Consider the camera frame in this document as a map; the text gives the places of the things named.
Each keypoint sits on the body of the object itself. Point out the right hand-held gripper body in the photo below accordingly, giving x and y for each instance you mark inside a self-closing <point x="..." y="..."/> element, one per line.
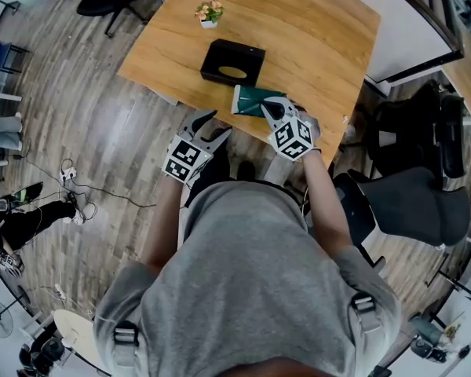
<point x="290" y="140"/>

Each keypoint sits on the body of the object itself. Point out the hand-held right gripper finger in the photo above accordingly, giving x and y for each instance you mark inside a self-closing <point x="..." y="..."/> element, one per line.
<point x="287" y="107"/>
<point x="270" y="118"/>

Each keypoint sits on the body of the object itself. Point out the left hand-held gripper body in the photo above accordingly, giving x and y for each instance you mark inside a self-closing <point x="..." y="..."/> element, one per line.
<point x="184" y="155"/>

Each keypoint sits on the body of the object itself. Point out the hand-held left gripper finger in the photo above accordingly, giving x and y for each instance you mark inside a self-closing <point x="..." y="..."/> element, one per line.
<point x="188" y="126"/>
<point x="217" y="143"/>

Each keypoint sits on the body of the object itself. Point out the green tissue pack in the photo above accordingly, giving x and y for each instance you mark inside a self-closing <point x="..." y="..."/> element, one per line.
<point x="247" y="100"/>

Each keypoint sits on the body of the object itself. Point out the person's right forearm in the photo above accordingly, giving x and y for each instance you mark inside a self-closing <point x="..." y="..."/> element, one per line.
<point x="326" y="206"/>

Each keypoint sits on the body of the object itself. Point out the person's left forearm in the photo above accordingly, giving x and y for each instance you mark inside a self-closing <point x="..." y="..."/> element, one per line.
<point x="165" y="226"/>

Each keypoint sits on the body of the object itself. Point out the black tissue box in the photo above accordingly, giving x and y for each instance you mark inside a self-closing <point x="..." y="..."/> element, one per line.
<point x="227" y="55"/>

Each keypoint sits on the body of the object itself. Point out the person's black trousers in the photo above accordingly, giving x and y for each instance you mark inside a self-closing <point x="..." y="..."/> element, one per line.
<point x="216" y="167"/>

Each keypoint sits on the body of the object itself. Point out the black wrist band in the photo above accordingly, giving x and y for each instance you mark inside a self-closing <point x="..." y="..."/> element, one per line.
<point x="316" y="150"/>

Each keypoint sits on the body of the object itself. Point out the white table leg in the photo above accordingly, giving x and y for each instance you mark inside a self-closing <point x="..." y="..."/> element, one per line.
<point x="165" y="96"/>

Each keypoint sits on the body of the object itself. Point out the person's black shoe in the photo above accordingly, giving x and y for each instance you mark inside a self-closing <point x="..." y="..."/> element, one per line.
<point x="246" y="170"/>

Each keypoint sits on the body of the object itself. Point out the small potted flower plant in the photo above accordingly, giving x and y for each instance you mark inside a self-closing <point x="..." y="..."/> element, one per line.
<point x="210" y="11"/>

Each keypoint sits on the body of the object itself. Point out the white power strip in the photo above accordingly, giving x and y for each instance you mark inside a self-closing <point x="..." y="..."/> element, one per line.
<point x="60" y="291"/>
<point x="68" y="175"/>

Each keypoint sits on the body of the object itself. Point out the dark grey office chair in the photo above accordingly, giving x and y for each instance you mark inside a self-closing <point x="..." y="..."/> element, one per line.
<point x="412" y="206"/>

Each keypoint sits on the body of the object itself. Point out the person's grey shirt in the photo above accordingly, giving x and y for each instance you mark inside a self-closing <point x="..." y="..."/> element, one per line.
<point x="251" y="281"/>

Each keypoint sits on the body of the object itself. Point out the round cream table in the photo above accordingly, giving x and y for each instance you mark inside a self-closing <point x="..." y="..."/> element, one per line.
<point x="74" y="334"/>

